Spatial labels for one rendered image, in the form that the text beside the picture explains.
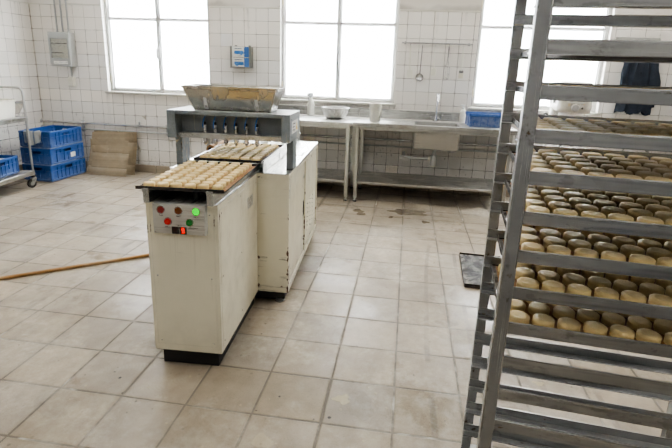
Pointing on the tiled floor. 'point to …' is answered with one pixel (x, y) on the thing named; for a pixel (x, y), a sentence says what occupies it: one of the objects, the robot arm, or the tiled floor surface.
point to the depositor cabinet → (285, 220)
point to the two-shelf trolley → (28, 146)
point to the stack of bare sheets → (471, 269)
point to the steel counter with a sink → (449, 126)
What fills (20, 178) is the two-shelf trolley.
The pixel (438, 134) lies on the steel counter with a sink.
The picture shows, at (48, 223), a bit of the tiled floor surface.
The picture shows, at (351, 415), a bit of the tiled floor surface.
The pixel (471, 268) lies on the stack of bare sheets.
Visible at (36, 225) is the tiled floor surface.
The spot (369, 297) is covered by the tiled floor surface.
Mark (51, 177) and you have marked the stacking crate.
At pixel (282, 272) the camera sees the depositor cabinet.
